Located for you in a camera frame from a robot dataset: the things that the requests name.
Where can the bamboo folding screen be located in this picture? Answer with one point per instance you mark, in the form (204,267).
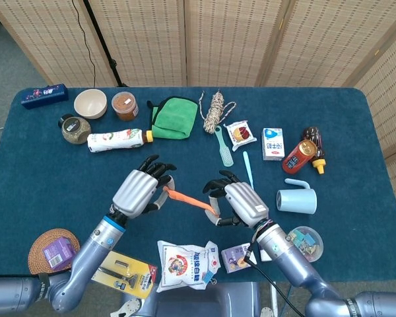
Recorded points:
(231,39)

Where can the purple juice carton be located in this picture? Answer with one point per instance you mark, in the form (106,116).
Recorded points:
(232,261)

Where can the dark blue patterned box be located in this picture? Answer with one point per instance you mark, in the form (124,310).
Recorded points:
(44,95)

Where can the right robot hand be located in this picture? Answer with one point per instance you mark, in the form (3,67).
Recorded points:
(247,201)

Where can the grey robot torso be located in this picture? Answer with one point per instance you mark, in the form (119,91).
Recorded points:
(201,302)

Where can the black stand pole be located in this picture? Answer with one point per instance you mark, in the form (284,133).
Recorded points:
(100,36)

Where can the white snack packet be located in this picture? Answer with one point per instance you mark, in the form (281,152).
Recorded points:
(241,133)

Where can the orange carrot stick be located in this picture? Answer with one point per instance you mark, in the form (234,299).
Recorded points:
(188,199)

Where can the white drink bottle yellow cap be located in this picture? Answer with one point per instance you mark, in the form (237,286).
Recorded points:
(115,140)

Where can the plastic tub of brown sauce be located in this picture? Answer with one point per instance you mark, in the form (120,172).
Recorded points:
(124,105)

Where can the woven round coaster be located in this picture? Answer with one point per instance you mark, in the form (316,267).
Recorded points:
(36,254)

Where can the blue binder clip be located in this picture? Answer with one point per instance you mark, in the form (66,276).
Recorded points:
(208,276)

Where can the beige bowl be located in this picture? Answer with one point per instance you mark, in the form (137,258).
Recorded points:
(90,104)

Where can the green microfibre cloth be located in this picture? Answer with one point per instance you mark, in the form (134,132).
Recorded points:
(175,115)

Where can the white blue milk carton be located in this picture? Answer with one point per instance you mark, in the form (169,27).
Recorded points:
(273,143)

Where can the glass spice jar black lid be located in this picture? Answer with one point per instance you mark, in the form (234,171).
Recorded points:
(75,130)

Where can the brown squeeze bottle yellow cap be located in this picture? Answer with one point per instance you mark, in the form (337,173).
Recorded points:
(313,133)

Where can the light blue mug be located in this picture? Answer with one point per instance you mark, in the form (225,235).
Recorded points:
(298,201)

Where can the white sugar bag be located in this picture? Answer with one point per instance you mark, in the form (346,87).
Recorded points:
(181,264)

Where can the white perforated plate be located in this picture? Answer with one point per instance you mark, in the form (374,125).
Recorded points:
(129,307)
(267,312)

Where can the teal scrub brush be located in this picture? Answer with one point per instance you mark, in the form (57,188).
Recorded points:
(225,155)

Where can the razor in yellow package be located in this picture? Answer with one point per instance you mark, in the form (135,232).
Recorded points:
(132,264)

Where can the white metal post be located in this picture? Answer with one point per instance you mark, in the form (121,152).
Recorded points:
(274,297)

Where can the dark blue table cloth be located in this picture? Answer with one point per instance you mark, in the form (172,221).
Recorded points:
(85,181)

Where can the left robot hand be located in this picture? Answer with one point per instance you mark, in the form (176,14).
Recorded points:
(135,191)

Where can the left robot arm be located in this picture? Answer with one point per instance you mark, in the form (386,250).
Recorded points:
(92,251)

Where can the purple toothpaste tube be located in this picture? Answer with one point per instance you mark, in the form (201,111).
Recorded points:
(265,257)

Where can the light blue toothbrush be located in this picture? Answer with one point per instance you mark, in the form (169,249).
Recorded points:
(247,165)

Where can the clear round container of clips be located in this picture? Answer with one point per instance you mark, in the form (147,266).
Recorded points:
(307,246)

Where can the small purple box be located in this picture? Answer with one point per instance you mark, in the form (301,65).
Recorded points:
(56,254)

